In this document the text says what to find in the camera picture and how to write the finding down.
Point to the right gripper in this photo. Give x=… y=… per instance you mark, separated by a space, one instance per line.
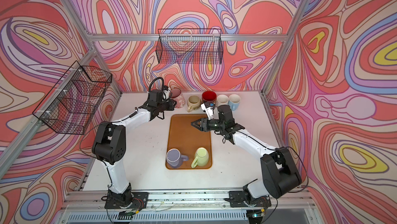
x=204 y=124

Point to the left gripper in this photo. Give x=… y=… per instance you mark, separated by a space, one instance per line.
x=171 y=106

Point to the pink mug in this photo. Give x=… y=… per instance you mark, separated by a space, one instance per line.
x=177 y=96

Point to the brown wooden tray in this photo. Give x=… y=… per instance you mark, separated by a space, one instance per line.
x=187 y=139

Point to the beige speckled mug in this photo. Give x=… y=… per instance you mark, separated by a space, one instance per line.
x=194 y=102

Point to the black patterned mug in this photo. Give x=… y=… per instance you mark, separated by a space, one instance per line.
x=209 y=97

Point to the light green mug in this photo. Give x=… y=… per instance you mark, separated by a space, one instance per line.
x=201 y=158

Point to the white mug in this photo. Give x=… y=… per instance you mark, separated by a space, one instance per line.
x=222 y=100

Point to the light blue mug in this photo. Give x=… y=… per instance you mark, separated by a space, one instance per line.
x=234 y=101

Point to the purple mug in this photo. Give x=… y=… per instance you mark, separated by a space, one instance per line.
x=174 y=158

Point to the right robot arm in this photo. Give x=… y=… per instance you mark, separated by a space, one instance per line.
x=278 y=169

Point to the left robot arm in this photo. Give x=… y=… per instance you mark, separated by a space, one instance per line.
x=109 y=146

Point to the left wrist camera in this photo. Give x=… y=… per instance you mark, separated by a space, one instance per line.
x=166 y=92

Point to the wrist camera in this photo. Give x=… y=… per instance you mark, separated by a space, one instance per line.
x=166 y=92
x=208 y=108

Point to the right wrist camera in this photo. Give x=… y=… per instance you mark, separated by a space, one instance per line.
x=208 y=108

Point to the black wire basket back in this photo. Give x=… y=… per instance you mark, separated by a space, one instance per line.
x=189 y=46

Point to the black wire basket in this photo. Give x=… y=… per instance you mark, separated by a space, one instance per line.
x=189 y=46
x=75 y=103

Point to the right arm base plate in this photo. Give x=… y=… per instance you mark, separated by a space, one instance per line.
x=241 y=198

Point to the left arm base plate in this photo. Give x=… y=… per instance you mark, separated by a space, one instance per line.
x=134 y=200

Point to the black wire basket left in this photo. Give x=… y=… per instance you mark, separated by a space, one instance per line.
x=75 y=103

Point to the aluminium mounting rail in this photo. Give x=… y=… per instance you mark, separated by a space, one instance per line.
x=181 y=199

